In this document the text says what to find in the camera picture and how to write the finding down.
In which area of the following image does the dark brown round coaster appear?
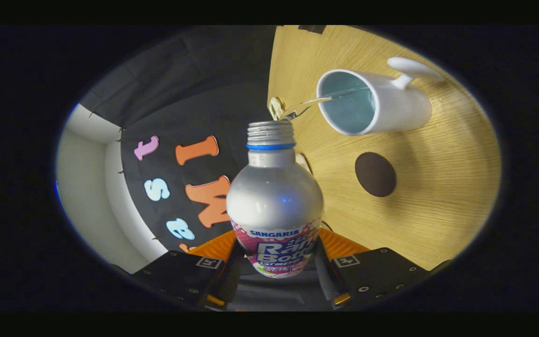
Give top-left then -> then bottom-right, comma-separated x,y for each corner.
355,152 -> 397,198

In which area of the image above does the wooden table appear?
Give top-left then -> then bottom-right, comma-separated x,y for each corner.
267,25 -> 502,271

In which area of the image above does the silver juice bottle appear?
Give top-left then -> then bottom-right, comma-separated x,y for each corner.
226,120 -> 325,278

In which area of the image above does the black backdrop cloth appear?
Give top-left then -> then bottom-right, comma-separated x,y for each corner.
79,25 -> 326,312

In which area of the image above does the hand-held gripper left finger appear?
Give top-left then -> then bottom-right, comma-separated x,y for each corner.
131,229 -> 245,310

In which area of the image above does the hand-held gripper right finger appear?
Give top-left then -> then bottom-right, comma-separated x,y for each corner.
314,228 -> 452,309

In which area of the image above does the white cup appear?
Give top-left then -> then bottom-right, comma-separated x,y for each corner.
316,57 -> 445,136

